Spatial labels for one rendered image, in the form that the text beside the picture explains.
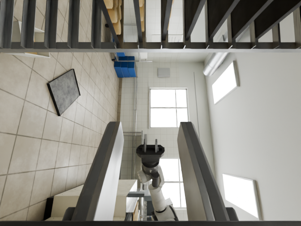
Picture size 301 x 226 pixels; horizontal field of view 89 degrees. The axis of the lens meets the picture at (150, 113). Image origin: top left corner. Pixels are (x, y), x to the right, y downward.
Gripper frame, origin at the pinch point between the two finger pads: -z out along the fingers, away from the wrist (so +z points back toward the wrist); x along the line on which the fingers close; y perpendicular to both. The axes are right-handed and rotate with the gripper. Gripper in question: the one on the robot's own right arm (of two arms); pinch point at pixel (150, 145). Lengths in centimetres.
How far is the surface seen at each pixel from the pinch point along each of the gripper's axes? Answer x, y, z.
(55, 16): -39, -31, -43
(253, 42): 40, -22, -36
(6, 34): -58, -26, -37
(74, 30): -31, -27, -39
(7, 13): -58, -32, -44
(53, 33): -39, -26, -38
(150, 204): 0, -21, 127
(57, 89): -107, -110, 41
